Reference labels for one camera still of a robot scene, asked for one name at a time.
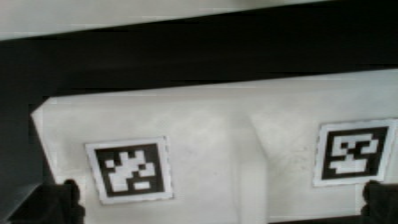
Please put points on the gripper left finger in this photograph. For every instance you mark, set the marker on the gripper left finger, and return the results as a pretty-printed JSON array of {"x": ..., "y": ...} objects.
[{"x": 51, "y": 206}]

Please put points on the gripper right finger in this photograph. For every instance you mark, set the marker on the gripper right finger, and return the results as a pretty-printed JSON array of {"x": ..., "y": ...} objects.
[{"x": 379, "y": 212}]

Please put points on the white cabinet door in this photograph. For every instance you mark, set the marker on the white cabinet door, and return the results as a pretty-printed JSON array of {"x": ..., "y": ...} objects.
[{"x": 241, "y": 153}]

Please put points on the white obstacle fence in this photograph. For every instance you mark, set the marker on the white obstacle fence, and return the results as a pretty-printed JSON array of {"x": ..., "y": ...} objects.
[{"x": 38, "y": 17}]

